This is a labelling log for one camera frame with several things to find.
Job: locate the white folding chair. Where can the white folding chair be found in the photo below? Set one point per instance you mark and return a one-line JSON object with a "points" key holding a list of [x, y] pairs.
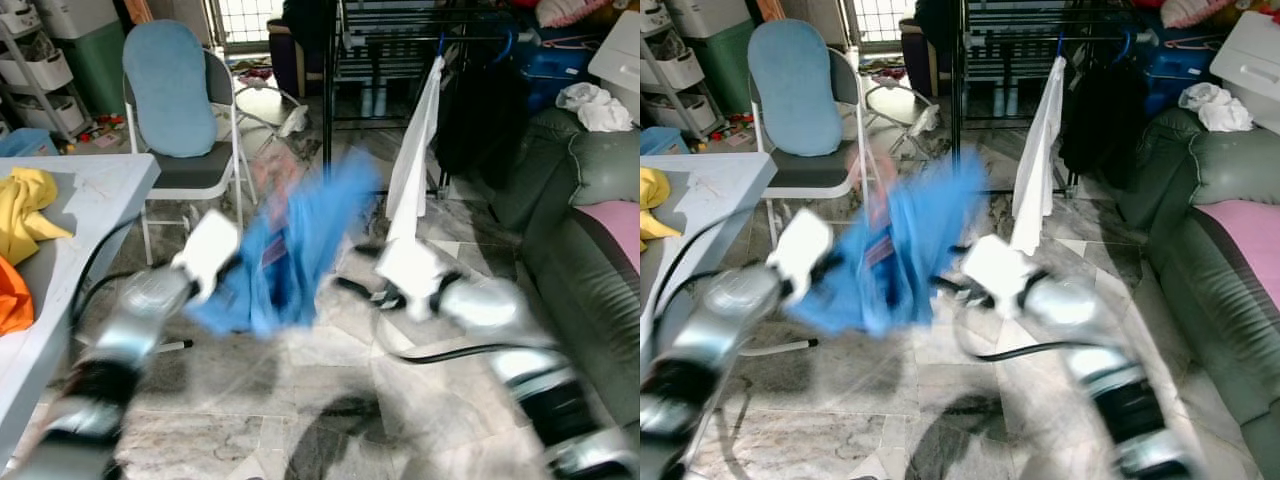
{"points": [[815, 175], [195, 175]]}

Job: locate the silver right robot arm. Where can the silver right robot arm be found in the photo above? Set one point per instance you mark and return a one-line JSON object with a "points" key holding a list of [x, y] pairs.
{"points": [[530, 370], [1110, 370]]}

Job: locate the white crumpled cloth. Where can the white crumpled cloth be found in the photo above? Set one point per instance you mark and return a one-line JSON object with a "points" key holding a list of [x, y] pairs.
{"points": [[595, 108], [1215, 108]]}

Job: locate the pink sofa cushion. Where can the pink sofa cushion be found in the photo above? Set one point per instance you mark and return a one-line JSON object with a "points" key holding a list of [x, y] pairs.
{"points": [[1245, 245], [615, 230]]}

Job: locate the red plastic hanger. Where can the red plastic hanger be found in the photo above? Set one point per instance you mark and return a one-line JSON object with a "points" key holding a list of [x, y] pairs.
{"points": [[273, 250], [880, 248]]}

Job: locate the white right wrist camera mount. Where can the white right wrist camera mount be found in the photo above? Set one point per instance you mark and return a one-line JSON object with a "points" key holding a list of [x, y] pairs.
{"points": [[1000, 270], [412, 275]]}

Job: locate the blue plastic hanger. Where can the blue plastic hanger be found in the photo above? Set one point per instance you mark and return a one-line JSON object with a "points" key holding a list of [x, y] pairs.
{"points": [[507, 45], [442, 45], [1061, 45], [1128, 45]]}

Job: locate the white storage box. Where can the white storage box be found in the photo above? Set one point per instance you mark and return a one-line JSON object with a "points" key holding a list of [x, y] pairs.
{"points": [[618, 55], [1250, 60]]}

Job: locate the white green drawer cabinet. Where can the white green drawer cabinet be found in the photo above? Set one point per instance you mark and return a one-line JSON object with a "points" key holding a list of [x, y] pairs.
{"points": [[715, 55], [90, 55]]}

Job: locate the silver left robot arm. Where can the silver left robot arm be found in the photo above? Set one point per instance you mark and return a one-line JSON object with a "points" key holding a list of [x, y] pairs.
{"points": [[710, 340], [120, 340]]}

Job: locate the blue shirt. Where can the blue shirt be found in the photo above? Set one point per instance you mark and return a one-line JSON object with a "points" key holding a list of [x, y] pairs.
{"points": [[290, 260], [895, 260]]}

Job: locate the orange t-shirt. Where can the orange t-shirt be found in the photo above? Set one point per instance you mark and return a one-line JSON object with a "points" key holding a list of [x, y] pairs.
{"points": [[12, 295]]}

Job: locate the green leather sofa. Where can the green leather sofa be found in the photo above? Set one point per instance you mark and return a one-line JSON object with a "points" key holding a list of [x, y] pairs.
{"points": [[1220, 330], [580, 300]]}

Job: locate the yellow garment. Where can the yellow garment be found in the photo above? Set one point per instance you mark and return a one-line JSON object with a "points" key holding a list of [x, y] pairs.
{"points": [[655, 205], [25, 210]]}

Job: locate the black garment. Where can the black garment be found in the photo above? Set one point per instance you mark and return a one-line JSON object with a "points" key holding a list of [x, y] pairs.
{"points": [[485, 125], [1105, 125]]}

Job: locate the blue plastic box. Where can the blue plastic box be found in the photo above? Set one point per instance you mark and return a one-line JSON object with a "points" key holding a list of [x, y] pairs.
{"points": [[660, 142], [25, 143]]}

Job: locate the white folding table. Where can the white folding table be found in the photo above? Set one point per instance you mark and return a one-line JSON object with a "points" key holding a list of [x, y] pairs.
{"points": [[720, 190], [90, 200]]}

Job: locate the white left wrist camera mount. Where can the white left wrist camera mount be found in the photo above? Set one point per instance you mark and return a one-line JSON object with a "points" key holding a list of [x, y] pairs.
{"points": [[800, 253], [207, 255]]}

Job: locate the white garment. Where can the white garment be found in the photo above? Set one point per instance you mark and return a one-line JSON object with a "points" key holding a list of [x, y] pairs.
{"points": [[1038, 165], [415, 160]]}

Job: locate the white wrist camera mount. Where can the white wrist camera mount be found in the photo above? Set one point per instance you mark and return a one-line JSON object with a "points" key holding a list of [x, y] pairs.
{"points": [[800, 253], [207, 255], [1000, 270], [412, 275]]}

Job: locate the white storage shelf rack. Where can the white storage shelf rack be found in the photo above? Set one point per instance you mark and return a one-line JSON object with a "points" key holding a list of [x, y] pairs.
{"points": [[30, 75], [665, 80]]}

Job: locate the black drying rack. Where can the black drying rack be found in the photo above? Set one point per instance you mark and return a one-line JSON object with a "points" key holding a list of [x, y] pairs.
{"points": [[328, 100], [957, 100]]}

